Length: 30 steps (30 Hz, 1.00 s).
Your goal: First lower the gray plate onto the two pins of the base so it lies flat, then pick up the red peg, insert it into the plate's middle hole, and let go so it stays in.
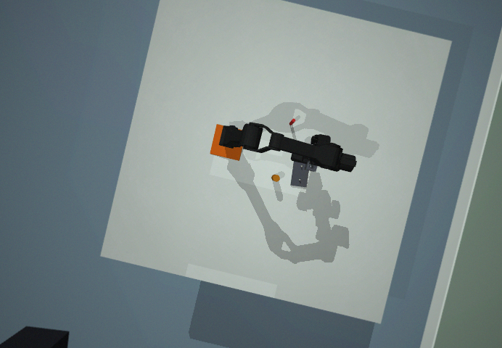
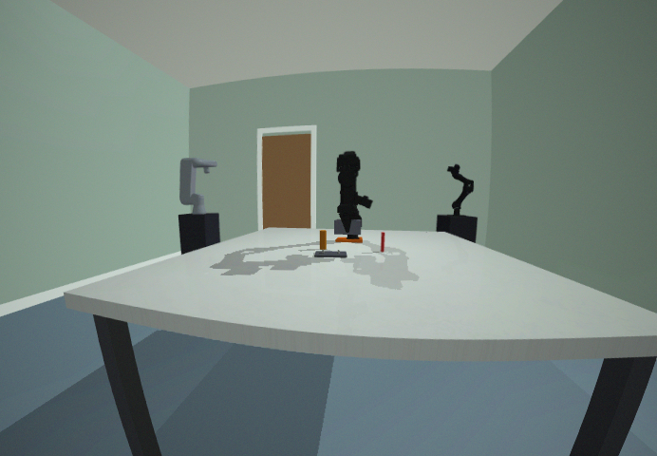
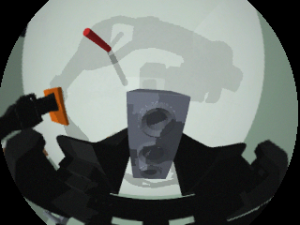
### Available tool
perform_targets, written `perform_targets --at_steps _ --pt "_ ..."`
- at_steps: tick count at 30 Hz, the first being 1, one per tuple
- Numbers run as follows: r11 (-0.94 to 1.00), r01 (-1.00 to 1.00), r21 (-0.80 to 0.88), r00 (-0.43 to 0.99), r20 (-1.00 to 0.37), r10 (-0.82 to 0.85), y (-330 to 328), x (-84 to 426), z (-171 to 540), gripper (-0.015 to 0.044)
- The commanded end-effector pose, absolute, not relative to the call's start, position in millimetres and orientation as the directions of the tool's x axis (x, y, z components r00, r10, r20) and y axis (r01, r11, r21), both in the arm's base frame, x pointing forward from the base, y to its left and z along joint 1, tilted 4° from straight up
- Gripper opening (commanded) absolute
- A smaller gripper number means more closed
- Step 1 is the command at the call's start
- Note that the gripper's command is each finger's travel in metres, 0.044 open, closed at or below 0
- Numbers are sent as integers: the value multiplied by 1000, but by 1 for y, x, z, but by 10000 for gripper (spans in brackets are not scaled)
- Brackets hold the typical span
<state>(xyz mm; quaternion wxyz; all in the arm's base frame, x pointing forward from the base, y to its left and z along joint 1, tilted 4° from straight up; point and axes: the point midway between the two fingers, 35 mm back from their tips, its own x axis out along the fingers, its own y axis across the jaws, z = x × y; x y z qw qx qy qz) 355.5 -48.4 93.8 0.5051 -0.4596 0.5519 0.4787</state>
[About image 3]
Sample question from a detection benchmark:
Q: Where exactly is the red peg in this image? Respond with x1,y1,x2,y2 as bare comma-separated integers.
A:
83,27,112,53

